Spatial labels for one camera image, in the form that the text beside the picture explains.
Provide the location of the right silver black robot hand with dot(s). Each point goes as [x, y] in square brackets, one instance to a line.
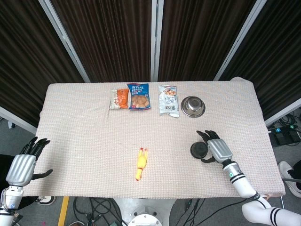
[218, 149]

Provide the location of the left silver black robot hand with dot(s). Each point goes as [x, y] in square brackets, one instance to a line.
[21, 168]

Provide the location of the black plastic cup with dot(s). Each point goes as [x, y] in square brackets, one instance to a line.
[197, 149]

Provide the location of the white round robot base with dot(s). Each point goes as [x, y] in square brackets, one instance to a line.
[145, 216]

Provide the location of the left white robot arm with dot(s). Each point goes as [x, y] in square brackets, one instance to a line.
[10, 200]

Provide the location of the white black sneaker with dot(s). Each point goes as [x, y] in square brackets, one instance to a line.
[45, 199]
[295, 189]
[284, 168]

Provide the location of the stainless steel bowl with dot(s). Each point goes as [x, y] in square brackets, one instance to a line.
[192, 106]

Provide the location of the yellow floor tape strip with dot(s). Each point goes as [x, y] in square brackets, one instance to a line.
[63, 212]

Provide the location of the black foot pedal box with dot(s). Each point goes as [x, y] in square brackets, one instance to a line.
[285, 137]

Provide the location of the silver white snack bag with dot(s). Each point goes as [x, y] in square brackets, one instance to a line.
[168, 103]

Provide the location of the beige waffle tablecloth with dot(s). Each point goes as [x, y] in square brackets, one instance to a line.
[94, 141]

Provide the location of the yellow rubber chicken toy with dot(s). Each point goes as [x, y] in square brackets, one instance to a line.
[141, 162]

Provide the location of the blue snack bag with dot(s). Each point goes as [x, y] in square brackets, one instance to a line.
[139, 99]

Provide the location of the dark brown ribbed partition panel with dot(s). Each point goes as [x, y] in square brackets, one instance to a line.
[200, 40]
[110, 40]
[277, 58]
[28, 58]

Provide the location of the orange white snack bag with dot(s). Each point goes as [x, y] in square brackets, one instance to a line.
[122, 99]

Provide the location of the grey aluminium partition post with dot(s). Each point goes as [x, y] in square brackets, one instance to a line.
[64, 40]
[240, 40]
[282, 113]
[16, 120]
[156, 40]

